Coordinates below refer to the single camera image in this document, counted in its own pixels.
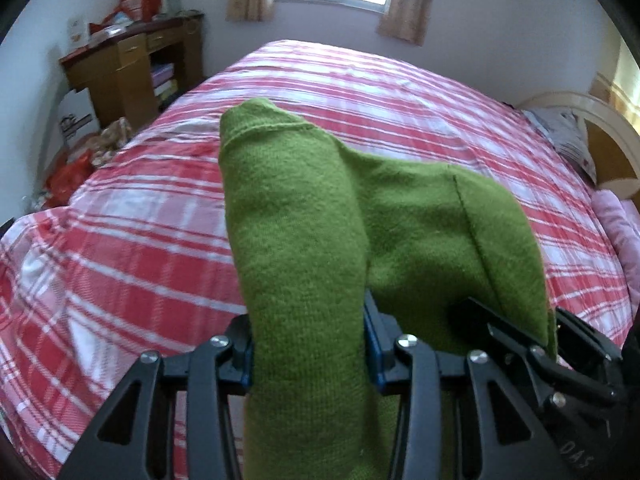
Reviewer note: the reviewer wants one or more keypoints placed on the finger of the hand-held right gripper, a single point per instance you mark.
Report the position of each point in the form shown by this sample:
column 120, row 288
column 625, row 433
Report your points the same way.
column 590, row 345
column 515, row 340

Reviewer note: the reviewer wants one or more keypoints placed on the brown patterned bag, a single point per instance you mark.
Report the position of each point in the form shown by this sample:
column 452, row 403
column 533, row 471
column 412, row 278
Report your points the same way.
column 110, row 140

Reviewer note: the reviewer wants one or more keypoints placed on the yellow flat box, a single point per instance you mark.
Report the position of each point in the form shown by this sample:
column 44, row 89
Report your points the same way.
column 167, row 92

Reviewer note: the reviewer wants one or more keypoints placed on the shiny silver wrapper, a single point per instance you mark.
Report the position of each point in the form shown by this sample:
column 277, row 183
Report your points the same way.
column 35, row 201

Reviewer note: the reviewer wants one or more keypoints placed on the white cardboard box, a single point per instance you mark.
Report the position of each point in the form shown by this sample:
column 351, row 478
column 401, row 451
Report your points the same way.
column 75, row 120

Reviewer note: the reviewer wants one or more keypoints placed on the brown wooden desk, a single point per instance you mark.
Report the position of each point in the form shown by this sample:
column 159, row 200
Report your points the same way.
column 125, row 80

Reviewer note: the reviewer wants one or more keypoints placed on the grey patterned pillow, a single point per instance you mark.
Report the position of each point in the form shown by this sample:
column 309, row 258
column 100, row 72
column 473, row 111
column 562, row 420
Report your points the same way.
column 565, row 137

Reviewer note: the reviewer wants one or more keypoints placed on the cream wooden headboard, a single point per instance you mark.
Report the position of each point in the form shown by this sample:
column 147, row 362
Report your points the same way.
column 610, row 135

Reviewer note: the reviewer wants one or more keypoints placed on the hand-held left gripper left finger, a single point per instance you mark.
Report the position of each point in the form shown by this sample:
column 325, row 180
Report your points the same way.
column 235, row 355

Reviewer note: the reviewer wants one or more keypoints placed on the bed with red plaid sheet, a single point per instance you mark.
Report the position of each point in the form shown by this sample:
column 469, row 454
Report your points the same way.
column 125, row 260

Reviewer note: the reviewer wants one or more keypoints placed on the wide beige curtain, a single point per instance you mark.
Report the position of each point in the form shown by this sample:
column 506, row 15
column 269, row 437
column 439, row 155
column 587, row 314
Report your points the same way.
column 407, row 5

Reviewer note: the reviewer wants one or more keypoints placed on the pink blanket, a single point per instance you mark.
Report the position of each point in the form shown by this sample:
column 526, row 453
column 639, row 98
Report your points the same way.
column 617, row 230

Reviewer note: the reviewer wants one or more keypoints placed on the green striped knit sweater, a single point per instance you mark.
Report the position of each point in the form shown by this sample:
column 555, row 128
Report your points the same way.
column 300, row 260

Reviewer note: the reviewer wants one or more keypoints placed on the red plastic bag on desk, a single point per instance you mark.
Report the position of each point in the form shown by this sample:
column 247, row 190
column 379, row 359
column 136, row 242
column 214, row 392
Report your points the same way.
column 132, row 5

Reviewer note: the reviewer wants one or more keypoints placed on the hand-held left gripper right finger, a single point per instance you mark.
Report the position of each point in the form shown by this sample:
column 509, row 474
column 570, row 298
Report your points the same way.
column 375, row 355

